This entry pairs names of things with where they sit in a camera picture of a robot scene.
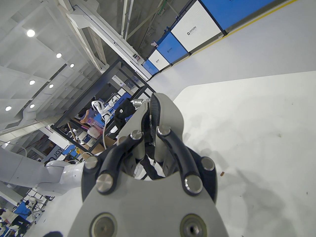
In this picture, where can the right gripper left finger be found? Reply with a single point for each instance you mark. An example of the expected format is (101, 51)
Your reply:
(128, 127)

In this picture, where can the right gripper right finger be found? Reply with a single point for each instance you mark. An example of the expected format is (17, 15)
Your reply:
(172, 114)

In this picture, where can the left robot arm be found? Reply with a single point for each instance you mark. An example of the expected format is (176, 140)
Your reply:
(29, 171)

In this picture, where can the small blue partition panel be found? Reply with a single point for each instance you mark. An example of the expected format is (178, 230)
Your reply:
(150, 67)

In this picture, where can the large white partition panel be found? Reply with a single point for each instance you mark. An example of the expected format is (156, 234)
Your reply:
(197, 25)

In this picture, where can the person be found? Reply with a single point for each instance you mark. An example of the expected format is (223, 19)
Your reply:
(14, 219)

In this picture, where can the black metal rack frame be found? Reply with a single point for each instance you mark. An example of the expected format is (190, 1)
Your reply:
(108, 71)

